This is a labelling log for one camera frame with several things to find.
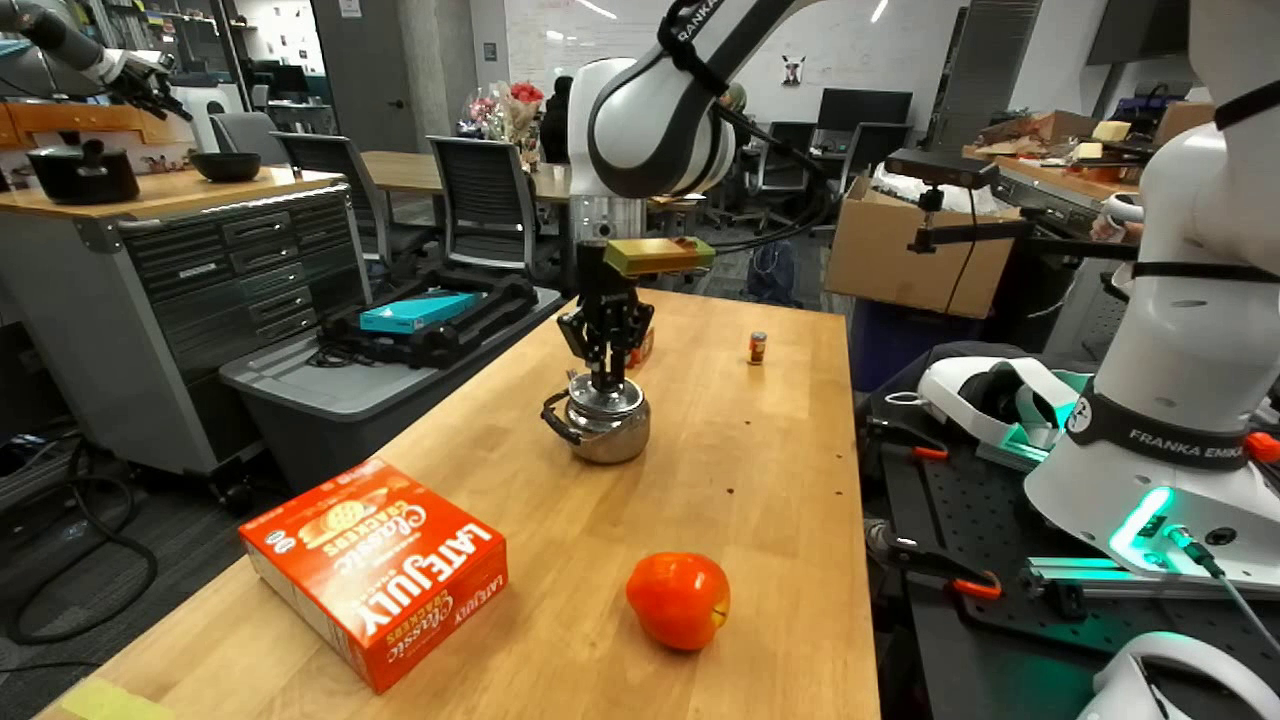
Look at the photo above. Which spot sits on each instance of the orange wooden board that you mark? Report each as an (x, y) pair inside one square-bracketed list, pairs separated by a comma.
[(64, 125)]

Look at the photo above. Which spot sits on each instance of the yellowish wrist camera block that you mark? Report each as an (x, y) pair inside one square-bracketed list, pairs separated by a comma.
[(662, 256)]

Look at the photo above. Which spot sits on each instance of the small jar with silver cap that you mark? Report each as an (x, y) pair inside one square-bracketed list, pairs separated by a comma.
[(757, 348)]

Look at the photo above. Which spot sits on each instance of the seated person dark clothes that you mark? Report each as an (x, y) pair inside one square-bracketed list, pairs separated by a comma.
[(552, 125)]

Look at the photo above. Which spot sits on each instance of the white VR headset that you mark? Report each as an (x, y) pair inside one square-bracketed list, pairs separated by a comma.
[(994, 395)]

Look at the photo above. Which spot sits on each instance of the wooden background table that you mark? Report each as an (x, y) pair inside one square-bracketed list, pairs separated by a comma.
[(403, 170)]

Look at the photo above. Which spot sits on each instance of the orange tomato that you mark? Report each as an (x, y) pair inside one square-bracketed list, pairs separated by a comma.
[(679, 602)]

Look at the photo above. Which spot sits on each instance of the grey plastic tote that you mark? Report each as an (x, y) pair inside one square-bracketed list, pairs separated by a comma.
[(334, 414)]

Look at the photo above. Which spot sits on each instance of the black bag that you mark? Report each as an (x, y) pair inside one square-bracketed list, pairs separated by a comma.
[(501, 314)]

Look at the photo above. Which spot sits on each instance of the grey mesh office chair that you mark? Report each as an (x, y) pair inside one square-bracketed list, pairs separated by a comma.
[(480, 202), (326, 163)]

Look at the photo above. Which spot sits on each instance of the aluminium extrusion bar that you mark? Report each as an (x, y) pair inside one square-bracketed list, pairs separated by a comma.
[(1107, 568)]

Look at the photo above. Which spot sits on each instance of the black bowl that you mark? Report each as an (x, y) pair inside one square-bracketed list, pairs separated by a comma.
[(225, 165)]

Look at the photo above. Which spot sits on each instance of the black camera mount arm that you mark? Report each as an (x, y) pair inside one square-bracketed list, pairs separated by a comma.
[(1015, 234)]

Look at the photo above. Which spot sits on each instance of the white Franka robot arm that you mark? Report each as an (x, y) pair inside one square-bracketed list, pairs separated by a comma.
[(1200, 294)]

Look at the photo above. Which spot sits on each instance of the black bar camera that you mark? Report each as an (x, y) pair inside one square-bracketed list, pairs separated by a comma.
[(942, 165)]

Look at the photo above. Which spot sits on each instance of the grey drawer cabinet wooden top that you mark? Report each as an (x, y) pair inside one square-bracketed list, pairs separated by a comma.
[(163, 305)]

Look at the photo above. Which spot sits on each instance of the cardboard box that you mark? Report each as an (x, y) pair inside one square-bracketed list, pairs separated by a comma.
[(905, 255)]

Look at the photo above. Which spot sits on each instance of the orange cracker box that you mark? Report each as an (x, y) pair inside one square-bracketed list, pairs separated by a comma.
[(382, 574)]

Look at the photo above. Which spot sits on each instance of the black computer monitor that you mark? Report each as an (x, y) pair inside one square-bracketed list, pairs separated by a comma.
[(867, 108)]

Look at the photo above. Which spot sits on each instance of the silver metal pot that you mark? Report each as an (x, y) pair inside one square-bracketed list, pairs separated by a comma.
[(605, 433)]

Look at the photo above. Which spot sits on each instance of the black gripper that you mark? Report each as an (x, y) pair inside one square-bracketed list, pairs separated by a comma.
[(605, 301)]

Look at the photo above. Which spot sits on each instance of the teal box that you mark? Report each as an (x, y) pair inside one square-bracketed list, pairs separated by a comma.
[(416, 314)]

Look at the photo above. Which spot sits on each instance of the yellow sponge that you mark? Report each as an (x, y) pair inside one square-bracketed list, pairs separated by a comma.
[(113, 703)]

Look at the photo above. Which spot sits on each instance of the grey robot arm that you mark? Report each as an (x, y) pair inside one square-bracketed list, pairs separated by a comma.
[(83, 49)]

